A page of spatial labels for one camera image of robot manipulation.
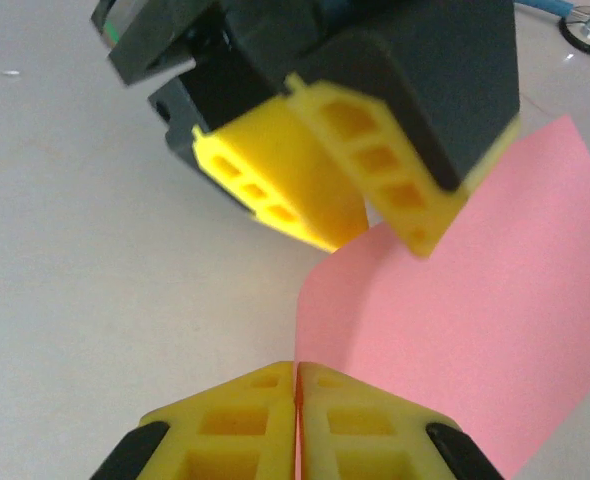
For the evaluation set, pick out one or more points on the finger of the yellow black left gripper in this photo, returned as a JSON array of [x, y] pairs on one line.
[[425, 125], [285, 165]]

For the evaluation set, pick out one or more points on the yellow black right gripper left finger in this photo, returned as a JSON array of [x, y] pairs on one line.
[[245, 435]]

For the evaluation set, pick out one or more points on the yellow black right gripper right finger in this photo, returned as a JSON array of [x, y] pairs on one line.
[[350, 435]]

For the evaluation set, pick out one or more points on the pink cloth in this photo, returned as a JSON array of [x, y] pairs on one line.
[[475, 325]]

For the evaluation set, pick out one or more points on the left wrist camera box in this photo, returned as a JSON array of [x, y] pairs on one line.
[[135, 45]]

